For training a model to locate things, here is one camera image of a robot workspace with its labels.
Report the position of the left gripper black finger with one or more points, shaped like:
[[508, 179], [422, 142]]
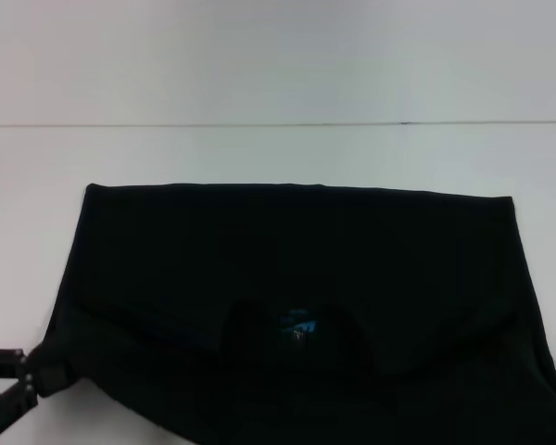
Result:
[[18, 401], [4, 356]]

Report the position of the black T-shirt with white lettering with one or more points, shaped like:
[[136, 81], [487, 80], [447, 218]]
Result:
[[306, 301]]

